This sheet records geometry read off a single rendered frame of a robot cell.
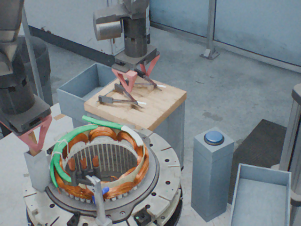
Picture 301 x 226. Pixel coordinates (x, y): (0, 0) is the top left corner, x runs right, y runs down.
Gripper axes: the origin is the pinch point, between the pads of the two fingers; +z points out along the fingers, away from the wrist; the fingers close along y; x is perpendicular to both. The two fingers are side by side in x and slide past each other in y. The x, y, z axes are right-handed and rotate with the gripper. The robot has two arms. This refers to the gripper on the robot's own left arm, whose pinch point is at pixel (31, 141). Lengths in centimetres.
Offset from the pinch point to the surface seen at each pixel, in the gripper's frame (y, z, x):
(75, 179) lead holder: 13.7, -0.7, -0.3
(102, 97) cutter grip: -14.3, 14.5, 26.2
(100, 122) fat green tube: -0.4, 6.8, 15.5
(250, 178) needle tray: 25.9, 19.9, 33.8
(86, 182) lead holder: 15.2, -0.3, 0.8
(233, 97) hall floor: -73, 140, 171
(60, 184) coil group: 5.8, 8.0, 0.4
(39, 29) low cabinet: -245, 134, 127
